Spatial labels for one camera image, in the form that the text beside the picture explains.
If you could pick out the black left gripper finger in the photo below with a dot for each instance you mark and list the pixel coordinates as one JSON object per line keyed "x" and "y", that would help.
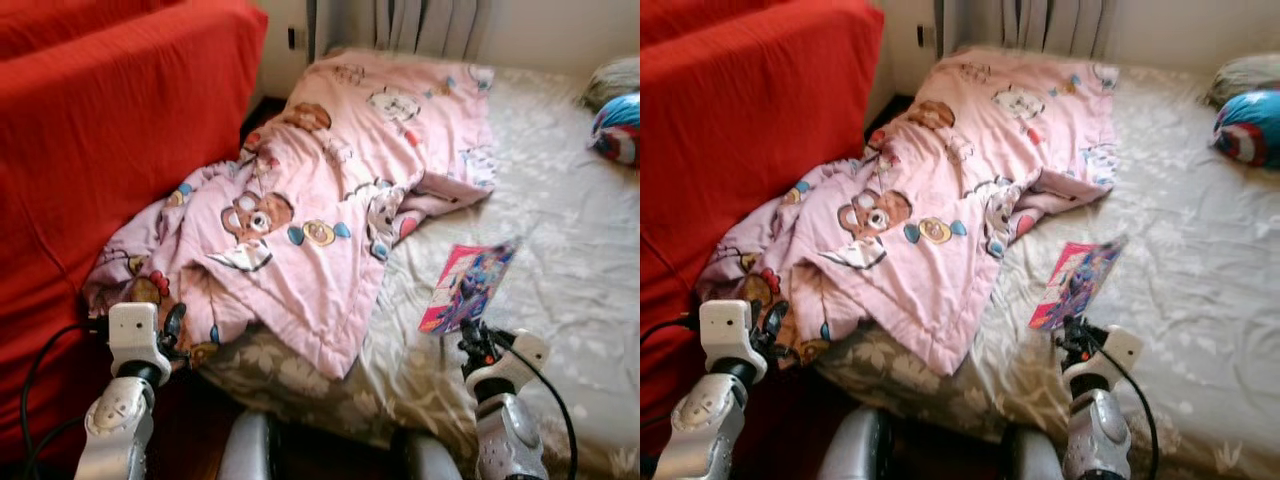
{"x": 177, "y": 318}
{"x": 778, "y": 316}

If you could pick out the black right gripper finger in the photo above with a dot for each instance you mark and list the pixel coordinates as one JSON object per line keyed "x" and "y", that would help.
{"x": 1072, "y": 327}
{"x": 474, "y": 330}

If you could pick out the colourful comic magazine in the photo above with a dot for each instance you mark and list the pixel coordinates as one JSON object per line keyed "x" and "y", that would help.
{"x": 1078, "y": 282}
{"x": 468, "y": 285}

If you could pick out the pink cartoon print blanket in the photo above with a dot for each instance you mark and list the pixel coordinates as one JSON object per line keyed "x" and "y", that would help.
{"x": 330, "y": 180}
{"x": 960, "y": 170}

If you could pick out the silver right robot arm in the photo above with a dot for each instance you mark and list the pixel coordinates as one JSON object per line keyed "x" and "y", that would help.
{"x": 1098, "y": 435}
{"x": 510, "y": 435}

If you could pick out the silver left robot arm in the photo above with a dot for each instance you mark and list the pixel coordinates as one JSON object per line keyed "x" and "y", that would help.
{"x": 705, "y": 420}
{"x": 115, "y": 425}

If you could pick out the silver robot right leg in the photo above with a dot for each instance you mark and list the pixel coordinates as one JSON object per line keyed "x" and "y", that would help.
{"x": 428, "y": 458}
{"x": 1032, "y": 455}

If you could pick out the beige floral bed sheet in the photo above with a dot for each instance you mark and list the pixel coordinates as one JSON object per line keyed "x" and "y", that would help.
{"x": 560, "y": 250}
{"x": 1200, "y": 280}

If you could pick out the red fabric sofa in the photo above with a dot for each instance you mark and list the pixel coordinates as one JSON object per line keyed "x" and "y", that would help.
{"x": 100, "y": 150}
{"x": 750, "y": 130}

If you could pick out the red white teal striped bolster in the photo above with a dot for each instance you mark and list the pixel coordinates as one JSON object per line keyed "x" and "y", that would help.
{"x": 618, "y": 130}
{"x": 1250, "y": 130}

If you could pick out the beige floral pillow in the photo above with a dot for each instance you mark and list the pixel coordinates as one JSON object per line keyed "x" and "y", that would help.
{"x": 1248, "y": 75}
{"x": 618, "y": 78}

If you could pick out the black wall socket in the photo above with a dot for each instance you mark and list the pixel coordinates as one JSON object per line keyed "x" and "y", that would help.
{"x": 923, "y": 35}
{"x": 294, "y": 38}

